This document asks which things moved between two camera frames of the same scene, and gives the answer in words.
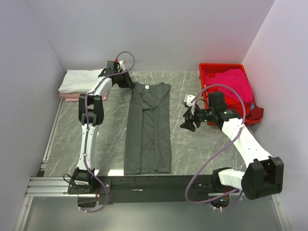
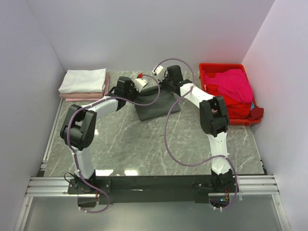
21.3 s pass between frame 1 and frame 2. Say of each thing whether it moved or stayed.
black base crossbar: stayed
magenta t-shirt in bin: stayed
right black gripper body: moved
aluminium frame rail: stayed
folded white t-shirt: stayed
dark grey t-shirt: moved
